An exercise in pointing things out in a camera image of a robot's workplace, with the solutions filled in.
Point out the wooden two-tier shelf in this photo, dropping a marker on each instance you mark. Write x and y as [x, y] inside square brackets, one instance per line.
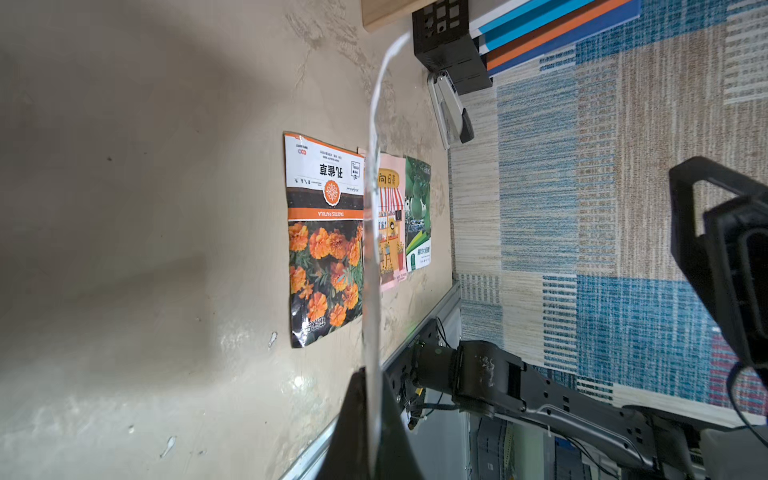
[379, 13]

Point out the pink flower shop seed bag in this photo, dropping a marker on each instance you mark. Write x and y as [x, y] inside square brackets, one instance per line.
[391, 220]

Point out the orange marigold seed bag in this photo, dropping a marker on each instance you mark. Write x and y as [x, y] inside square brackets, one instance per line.
[325, 207]

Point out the black file holder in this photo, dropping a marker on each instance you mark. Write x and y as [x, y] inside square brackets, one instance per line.
[442, 43]

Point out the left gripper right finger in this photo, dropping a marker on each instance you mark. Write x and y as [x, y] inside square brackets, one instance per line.
[395, 458]

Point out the grey stapler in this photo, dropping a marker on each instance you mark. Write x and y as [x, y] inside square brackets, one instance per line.
[452, 117]

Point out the green melon seed bag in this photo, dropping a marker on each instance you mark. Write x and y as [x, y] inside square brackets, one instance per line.
[372, 297]
[417, 214]

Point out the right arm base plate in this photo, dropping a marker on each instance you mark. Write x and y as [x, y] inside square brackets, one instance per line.
[401, 372]

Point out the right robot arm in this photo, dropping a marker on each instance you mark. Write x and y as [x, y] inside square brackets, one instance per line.
[645, 443]

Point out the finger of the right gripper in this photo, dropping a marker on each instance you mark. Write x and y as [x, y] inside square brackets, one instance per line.
[727, 264]

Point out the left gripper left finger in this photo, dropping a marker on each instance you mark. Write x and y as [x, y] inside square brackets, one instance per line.
[347, 453]

